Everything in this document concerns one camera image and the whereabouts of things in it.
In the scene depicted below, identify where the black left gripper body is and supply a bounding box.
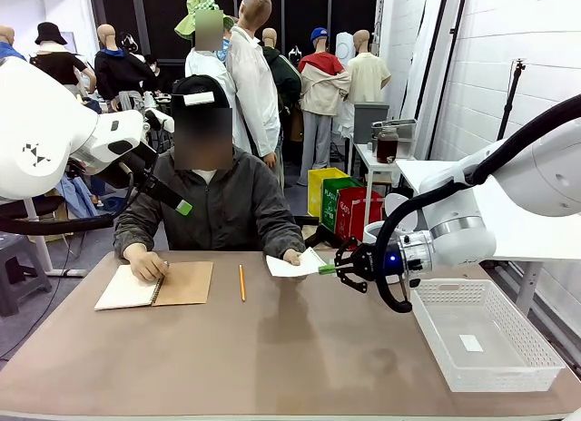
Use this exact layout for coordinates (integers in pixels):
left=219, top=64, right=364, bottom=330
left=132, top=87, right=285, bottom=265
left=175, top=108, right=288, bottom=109
left=97, top=142, right=160, bottom=191

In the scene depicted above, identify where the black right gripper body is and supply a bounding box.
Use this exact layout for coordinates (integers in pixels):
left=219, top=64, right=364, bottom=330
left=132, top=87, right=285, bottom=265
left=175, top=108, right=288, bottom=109
left=360, top=241, right=402, bottom=285

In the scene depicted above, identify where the white paper sheet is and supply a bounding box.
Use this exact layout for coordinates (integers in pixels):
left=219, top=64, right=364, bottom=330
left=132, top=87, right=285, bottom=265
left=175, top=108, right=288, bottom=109
left=265, top=247, right=329, bottom=279

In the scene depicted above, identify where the spiral notebook brown cover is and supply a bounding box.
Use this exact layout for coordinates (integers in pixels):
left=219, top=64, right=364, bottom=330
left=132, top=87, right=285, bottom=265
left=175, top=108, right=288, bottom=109
left=94, top=260, right=214, bottom=311

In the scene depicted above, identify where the right forearm grey sleeve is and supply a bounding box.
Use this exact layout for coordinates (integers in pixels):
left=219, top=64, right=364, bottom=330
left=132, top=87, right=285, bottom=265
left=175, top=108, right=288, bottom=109
left=113, top=211, right=158, bottom=259

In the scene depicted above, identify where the left forearm grey sleeve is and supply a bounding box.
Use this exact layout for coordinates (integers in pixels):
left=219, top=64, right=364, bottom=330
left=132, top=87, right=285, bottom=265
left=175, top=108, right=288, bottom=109
left=262, top=219, right=306, bottom=259

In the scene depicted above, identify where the person's right hand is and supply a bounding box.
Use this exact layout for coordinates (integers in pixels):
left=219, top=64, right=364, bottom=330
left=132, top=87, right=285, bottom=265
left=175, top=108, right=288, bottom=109
left=123, top=243, right=170, bottom=282

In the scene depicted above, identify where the white round trash can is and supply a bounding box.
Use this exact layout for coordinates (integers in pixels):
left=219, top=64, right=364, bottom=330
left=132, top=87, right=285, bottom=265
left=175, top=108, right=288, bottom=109
left=362, top=192, right=419, bottom=248

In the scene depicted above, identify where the cardboard sheet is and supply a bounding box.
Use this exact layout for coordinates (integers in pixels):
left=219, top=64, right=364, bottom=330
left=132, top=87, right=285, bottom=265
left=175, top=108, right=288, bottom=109
left=302, top=223, right=340, bottom=250

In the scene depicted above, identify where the green recycling bag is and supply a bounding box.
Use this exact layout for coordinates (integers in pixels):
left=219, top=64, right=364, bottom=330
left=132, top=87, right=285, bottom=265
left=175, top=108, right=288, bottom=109
left=320, top=176, right=364, bottom=231

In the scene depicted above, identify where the seated person grey jacket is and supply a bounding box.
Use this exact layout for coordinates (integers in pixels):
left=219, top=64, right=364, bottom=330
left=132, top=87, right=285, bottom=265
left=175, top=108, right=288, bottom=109
left=113, top=107, right=306, bottom=261

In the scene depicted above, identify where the blue cloth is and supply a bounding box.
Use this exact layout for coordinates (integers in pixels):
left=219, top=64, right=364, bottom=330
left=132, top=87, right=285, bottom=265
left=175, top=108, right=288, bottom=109
left=57, top=173, right=100, bottom=219

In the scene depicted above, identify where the yellow recycling bag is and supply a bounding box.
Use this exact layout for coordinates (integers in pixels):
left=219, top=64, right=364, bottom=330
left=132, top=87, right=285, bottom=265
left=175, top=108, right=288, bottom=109
left=307, top=166, right=350, bottom=219

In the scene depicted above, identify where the mannequin black hoodie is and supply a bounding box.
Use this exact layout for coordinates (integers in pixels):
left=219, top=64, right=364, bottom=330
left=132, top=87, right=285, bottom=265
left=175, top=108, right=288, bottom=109
left=94, top=24, right=158, bottom=113

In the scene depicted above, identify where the small white side table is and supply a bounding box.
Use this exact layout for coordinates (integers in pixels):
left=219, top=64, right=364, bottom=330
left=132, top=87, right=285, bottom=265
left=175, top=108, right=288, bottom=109
left=353, top=142, right=400, bottom=200

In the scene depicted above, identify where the background person dark hair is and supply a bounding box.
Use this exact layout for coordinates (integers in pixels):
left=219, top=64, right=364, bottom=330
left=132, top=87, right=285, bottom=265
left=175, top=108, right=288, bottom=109
left=143, top=53, right=167, bottom=93

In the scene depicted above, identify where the black baseball cap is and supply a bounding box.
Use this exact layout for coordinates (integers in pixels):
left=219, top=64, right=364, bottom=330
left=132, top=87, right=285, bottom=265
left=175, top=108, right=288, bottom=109
left=171, top=74, right=231, bottom=110

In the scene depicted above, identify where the dark red glass jar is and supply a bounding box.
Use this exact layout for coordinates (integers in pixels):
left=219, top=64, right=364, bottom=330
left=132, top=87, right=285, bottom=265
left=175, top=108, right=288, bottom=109
left=376, top=125, right=399, bottom=164

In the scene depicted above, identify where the white table stand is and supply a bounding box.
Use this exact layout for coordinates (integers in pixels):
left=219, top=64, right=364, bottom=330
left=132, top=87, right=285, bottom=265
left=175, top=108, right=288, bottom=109
left=25, top=198, right=88, bottom=278

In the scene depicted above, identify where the short mannequin white shirt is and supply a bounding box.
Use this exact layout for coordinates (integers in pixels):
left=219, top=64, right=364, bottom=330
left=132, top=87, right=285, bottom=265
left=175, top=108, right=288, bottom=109
left=184, top=12, right=238, bottom=100

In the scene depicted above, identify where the white label sticker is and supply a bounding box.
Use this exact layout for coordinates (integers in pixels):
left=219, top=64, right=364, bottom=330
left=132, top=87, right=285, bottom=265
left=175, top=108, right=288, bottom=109
left=458, top=333, right=485, bottom=353

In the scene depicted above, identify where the mannequin black top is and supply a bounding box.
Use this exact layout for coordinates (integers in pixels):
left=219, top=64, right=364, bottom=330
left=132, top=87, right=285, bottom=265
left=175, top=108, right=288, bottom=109
left=29, top=39, right=97, bottom=98

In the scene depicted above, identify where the metal tray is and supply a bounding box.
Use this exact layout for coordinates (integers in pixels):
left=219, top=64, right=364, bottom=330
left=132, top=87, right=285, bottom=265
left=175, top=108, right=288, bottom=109
left=370, top=118, right=417, bottom=143

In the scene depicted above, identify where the tall mannequin white shirt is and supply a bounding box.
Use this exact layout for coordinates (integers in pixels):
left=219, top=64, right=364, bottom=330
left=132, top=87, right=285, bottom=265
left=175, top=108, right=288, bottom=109
left=225, top=0, right=282, bottom=169

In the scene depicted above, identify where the grey plastic stool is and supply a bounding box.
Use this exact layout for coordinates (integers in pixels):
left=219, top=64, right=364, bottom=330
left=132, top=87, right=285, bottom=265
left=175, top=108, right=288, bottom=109
left=0, top=233, right=53, bottom=317

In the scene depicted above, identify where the large white table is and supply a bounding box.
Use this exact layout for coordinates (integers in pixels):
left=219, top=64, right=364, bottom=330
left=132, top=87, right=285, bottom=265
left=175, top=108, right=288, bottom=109
left=395, top=158, right=581, bottom=317

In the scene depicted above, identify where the black bucket hat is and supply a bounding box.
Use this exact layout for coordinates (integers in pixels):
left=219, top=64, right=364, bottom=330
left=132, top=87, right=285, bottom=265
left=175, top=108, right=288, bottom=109
left=34, top=21, right=68, bottom=46

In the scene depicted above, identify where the mannequin dark green jacket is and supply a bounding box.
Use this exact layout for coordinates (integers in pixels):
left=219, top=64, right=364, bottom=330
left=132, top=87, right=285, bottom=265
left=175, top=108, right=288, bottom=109
left=261, top=27, right=303, bottom=143

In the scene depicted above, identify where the mannequin red beige jacket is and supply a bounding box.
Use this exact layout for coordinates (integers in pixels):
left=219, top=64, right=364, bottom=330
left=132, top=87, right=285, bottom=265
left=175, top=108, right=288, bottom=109
left=297, top=34, right=352, bottom=187

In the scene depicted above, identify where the mannequin blue shirt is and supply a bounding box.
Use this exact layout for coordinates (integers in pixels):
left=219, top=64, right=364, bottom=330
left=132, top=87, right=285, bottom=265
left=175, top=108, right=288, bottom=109
left=0, top=24, right=27, bottom=64

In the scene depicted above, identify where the white perforated plastic basket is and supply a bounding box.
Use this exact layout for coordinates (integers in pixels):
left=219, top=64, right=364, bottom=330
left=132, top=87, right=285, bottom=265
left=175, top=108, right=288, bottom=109
left=409, top=278, right=566, bottom=394

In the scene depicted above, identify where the mannequin cream shirt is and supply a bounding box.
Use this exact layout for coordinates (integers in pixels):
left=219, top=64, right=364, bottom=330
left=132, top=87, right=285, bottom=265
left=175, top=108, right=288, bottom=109
left=347, top=29, right=392, bottom=105

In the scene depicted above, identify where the green checked sun hat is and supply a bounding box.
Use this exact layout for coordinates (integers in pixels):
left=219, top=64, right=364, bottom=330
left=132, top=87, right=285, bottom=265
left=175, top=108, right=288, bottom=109
left=174, top=0, right=236, bottom=41

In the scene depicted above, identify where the white torso form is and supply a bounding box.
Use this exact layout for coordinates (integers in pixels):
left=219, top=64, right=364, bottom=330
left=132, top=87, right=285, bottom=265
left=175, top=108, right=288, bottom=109
left=335, top=32, right=358, bottom=62

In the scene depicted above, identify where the black tripod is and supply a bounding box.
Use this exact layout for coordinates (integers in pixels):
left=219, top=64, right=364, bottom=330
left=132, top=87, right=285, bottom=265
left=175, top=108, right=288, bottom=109
left=497, top=57, right=527, bottom=142

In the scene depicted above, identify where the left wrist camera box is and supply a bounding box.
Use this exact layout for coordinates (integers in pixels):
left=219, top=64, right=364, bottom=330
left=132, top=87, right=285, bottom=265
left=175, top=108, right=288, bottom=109
left=143, top=108, right=177, bottom=148

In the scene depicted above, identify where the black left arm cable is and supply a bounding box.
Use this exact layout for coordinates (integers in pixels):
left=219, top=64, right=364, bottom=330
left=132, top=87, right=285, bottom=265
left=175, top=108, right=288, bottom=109
left=0, top=162, right=137, bottom=237

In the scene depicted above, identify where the black wall conduit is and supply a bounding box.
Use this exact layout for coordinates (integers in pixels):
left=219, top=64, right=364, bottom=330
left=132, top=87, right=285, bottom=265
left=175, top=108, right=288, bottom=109
left=425, top=0, right=453, bottom=118

